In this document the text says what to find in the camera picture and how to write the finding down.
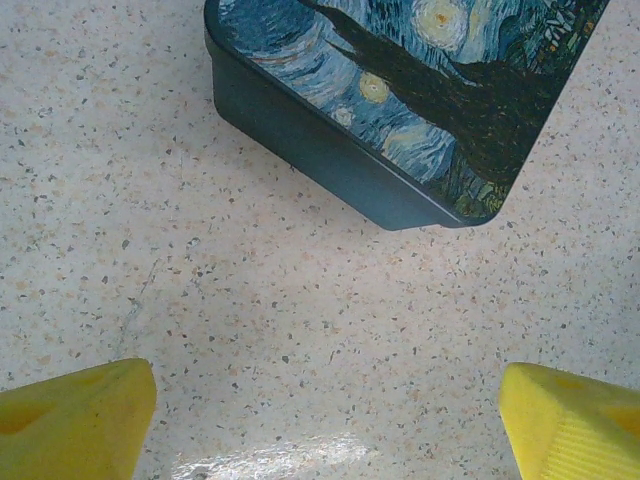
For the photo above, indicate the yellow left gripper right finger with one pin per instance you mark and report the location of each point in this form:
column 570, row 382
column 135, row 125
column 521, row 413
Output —
column 565, row 425

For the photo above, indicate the starry night print tin box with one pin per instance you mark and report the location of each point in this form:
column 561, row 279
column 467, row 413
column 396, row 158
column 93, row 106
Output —
column 300, row 130

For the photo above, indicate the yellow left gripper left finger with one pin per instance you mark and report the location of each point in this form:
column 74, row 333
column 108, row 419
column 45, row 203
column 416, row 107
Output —
column 70, row 425

